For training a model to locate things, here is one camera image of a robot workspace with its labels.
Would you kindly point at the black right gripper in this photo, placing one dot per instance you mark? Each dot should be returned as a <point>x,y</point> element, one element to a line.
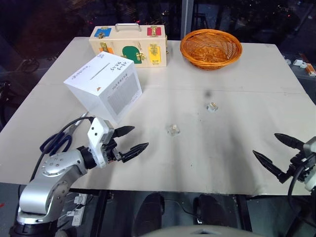
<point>302,160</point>

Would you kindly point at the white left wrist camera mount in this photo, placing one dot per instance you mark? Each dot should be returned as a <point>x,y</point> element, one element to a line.
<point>96,130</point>

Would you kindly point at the black table leg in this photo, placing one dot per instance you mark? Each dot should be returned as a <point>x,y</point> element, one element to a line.
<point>243,212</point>
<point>98,212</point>

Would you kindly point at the small orange white box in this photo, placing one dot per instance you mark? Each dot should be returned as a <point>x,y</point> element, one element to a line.
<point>311,69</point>

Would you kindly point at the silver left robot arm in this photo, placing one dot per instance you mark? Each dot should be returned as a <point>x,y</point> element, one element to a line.
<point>49,170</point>

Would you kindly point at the white power strip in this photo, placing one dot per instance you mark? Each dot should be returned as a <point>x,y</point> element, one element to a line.
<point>79,209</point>

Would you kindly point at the dark rounded shape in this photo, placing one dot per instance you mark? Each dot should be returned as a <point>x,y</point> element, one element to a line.
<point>149,212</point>

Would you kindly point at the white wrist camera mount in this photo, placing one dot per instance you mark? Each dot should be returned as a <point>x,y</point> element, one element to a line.
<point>96,130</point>
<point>309,145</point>

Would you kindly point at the white cardboard box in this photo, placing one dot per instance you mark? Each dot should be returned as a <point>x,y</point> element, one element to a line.
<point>98,81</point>

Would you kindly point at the wooden latch lock box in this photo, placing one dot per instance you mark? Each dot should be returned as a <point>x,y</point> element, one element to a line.
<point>128,39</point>

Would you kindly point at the grey rounded robot body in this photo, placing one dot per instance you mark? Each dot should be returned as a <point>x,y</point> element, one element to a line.
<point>197,232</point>

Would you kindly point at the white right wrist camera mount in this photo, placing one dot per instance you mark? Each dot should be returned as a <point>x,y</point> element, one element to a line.
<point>309,145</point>

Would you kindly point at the small white block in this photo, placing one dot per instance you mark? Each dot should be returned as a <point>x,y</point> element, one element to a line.
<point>299,63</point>

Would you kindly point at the orange wicker basket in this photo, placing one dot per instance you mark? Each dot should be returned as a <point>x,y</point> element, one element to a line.
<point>209,55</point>

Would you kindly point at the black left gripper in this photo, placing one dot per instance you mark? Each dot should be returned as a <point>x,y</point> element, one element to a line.
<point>108,150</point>

